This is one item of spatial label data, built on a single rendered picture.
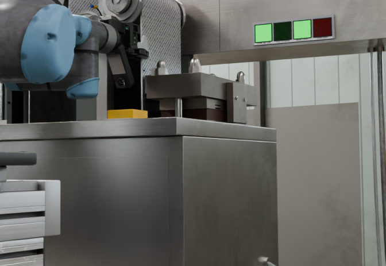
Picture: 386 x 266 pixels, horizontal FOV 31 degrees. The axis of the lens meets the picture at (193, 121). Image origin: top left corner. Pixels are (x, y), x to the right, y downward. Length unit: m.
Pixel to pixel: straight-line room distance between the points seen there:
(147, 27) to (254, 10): 0.36
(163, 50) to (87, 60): 0.44
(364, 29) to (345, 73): 1.69
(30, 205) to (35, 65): 0.24
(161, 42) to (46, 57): 1.02
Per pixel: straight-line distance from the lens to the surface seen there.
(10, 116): 1.98
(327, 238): 3.76
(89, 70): 1.64
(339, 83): 3.73
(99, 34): 1.68
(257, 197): 1.96
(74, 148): 1.69
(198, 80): 1.78
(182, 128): 1.54
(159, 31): 2.02
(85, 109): 2.39
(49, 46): 1.03
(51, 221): 1.17
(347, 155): 3.68
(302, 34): 2.08
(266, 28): 2.12
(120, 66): 1.79
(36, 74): 1.05
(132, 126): 1.57
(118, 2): 1.95
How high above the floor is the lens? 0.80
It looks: 3 degrees up
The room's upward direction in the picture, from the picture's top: 1 degrees counter-clockwise
